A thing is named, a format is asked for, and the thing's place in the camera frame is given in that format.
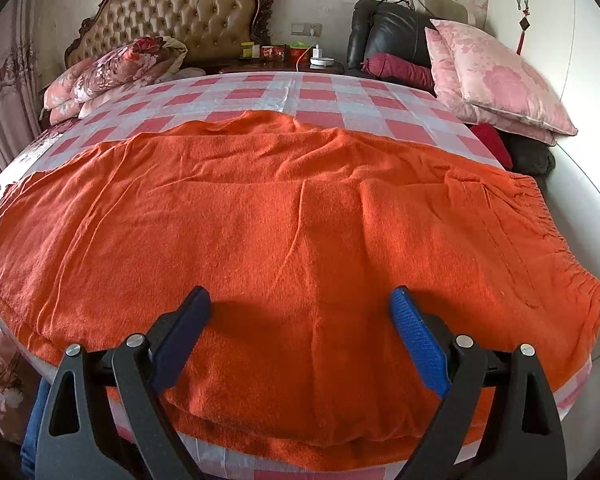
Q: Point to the patterned window curtain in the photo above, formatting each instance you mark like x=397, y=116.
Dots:
x=5, y=85

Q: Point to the dark wooden nightstand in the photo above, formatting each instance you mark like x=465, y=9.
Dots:
x=280, y=66

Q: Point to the red knot ornament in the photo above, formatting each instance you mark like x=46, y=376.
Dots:
x=522, y=25

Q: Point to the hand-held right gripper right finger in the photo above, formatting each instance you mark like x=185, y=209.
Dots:
x=420, y=340

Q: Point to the dark grey cushion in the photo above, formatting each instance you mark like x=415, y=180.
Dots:
x=530, y=157

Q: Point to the black leather chair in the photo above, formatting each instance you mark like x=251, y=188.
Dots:
x=395, y=30

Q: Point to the wall outlet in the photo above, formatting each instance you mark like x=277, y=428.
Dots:
x=306, y=27

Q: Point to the white charger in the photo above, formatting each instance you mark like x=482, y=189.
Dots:
x=316, y=52

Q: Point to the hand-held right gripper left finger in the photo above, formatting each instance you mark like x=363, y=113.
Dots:
x=180, y=340

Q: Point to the yellow green box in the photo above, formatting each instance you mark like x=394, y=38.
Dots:
x=249, y=50

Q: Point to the pink floral pillow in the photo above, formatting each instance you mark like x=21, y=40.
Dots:
x=60, y=95

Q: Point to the dark red bolster pillow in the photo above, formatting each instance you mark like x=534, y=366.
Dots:
x=395, y=70

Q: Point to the white round device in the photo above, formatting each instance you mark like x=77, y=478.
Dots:
x=325, y=62

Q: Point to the red white checkered bed sheet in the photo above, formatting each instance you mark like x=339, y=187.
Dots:
x=330, y=95

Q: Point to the floral bedding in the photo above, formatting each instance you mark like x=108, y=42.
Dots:
x=0, y=375

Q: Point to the white wardrobe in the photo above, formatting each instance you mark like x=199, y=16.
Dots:
x=555, y=35

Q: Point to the person's blue jeans leg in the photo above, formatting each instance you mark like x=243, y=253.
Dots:
x=32, y=420

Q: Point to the red container with green lid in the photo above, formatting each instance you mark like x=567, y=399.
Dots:
x=296, y=50

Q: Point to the red jars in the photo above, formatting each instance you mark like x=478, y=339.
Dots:
x=275, y=52

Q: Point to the orange pants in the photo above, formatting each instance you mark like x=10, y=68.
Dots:
x=280, y=210

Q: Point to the floral folded quilt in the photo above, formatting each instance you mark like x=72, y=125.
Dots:
x=120, y=67

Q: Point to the red cushion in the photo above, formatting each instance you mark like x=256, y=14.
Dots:
x=490, y=142

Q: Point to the tufted leather carved headboard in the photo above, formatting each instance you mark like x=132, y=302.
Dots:
x=190, y=15

